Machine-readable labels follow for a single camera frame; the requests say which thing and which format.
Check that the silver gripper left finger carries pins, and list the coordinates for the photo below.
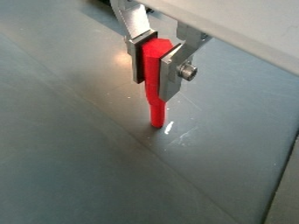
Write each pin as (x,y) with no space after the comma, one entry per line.
(133,17)

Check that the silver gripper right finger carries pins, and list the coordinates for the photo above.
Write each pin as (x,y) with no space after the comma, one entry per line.
(177,67)

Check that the red hexagonal peg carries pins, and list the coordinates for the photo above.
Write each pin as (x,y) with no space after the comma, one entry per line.
(154,50)

